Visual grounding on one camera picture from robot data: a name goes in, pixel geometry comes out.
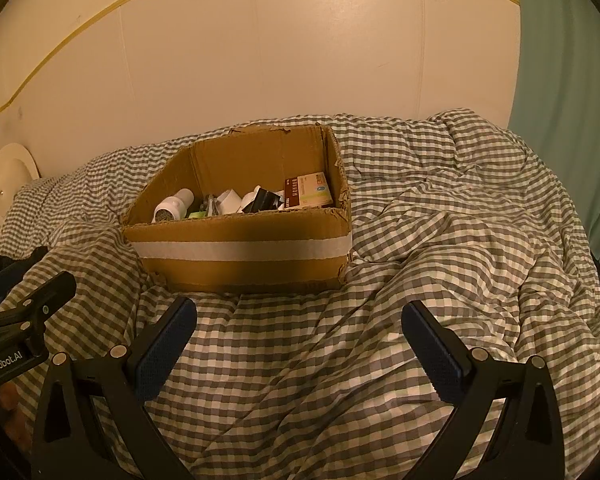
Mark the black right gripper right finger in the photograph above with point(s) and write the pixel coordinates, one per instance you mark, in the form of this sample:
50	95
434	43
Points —
527	442

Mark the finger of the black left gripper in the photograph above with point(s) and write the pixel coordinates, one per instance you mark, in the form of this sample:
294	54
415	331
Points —
39	306

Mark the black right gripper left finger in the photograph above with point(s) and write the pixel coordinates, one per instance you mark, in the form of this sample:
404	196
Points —
68	439

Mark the white pill bottle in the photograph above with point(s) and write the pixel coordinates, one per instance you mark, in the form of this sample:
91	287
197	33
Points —
174	207

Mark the white black sachet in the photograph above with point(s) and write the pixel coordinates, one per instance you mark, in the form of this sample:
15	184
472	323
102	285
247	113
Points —
261	199

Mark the red beige medicine box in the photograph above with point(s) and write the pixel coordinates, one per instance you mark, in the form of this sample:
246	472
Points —
307	191

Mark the person left hand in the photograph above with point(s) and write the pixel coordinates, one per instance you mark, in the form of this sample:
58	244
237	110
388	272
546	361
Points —
14	421

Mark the black clothing pile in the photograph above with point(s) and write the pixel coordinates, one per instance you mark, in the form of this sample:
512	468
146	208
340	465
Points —
12	270

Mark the white padded headboard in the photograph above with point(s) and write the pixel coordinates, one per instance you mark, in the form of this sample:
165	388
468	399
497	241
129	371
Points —
17	169

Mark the green checkered duvet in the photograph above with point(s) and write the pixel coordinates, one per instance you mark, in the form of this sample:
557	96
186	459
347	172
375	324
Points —
450	210

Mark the brown cardboard box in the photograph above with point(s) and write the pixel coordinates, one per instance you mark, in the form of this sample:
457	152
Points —
291	249

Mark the green curtain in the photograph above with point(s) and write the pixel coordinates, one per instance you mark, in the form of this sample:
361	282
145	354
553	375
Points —
556	107

